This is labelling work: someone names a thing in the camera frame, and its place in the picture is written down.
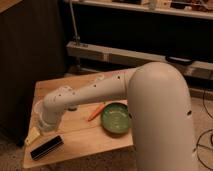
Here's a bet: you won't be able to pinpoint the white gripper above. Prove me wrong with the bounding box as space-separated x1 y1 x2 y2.
38 120 59 133

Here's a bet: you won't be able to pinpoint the metal shelf frame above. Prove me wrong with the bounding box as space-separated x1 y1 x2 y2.
67 0 213 78

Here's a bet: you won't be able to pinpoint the blue sponge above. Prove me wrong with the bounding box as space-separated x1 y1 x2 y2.
68 106 78 111

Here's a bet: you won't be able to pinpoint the clear plastic cup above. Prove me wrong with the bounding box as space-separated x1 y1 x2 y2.
33 100 43 121

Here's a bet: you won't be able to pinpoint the dark curtain panel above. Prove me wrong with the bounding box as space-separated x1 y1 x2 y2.
0 0 66 146

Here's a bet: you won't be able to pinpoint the green ceramic bowl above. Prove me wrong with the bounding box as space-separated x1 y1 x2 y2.
101 102 130 134

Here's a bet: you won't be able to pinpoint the orange pepper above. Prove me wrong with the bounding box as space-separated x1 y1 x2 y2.
87 103 105 121

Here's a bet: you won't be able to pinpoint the yellow wedge block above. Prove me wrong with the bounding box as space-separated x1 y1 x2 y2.
25 127 40 145

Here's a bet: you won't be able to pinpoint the black floor cables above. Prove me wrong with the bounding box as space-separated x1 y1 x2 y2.
194 71 213 171

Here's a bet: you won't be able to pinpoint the black rectangular box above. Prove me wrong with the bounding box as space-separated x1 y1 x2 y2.
30 136 63 160

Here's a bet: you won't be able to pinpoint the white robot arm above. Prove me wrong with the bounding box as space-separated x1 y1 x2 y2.
39 62 199 171

